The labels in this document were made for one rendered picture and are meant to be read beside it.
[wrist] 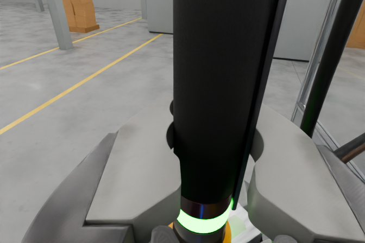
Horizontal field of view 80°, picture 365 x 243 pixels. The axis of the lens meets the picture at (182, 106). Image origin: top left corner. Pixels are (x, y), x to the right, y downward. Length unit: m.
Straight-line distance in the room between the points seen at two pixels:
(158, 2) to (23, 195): 6.48
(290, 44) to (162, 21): 4.05
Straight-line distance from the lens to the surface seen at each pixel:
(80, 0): 8.34
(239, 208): 0.21
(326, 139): 1.40
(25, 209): 2.44
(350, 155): 0.32
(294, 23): 5.75
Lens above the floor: 1.72
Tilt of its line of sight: 31 degrees down
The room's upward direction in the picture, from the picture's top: 1 degrees clockwise
